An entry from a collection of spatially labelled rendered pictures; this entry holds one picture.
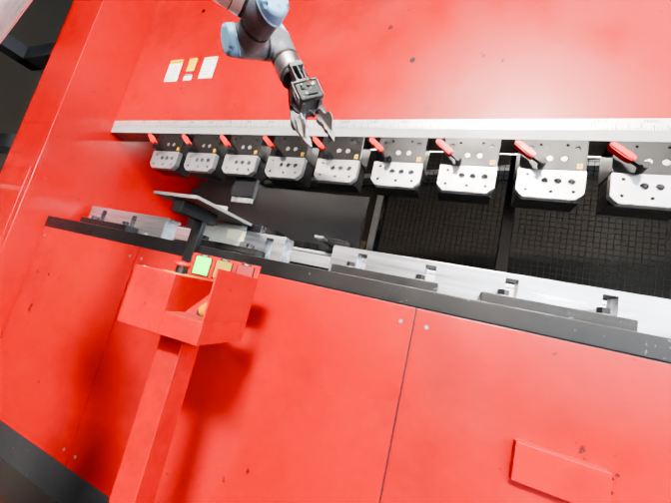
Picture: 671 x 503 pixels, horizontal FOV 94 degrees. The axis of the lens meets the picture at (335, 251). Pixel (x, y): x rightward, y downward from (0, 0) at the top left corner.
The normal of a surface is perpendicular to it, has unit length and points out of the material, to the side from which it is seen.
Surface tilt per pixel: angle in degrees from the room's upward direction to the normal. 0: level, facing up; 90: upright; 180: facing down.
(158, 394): 90
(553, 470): 90
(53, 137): 90
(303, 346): 90
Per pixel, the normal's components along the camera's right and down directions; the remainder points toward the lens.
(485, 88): -0.34, -0.22
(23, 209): 0.91, 0.15
